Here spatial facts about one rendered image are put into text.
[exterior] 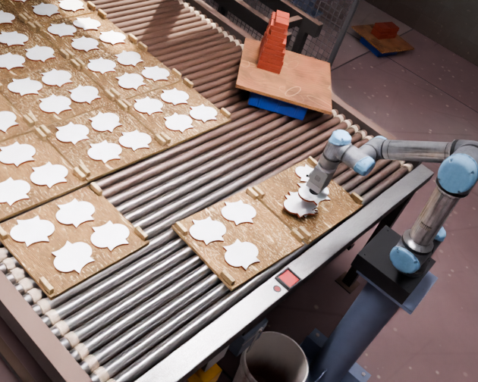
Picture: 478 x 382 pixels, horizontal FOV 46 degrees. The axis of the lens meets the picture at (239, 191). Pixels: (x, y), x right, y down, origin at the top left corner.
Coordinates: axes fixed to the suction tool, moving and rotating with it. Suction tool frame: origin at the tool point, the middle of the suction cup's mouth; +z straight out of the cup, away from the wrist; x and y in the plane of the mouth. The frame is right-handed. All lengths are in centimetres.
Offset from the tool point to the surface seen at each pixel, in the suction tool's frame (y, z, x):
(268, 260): 34.0, 11.3, 4.9
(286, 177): -11.9, 11.3, -17.1
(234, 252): 42.6, 10.2, -6.2
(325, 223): -2.0, 11.3, 10.4
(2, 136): 68, 11, -106
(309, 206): -0.3, 7.1, 1.3
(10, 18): 12, 11, -176
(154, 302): 79, 13, -12
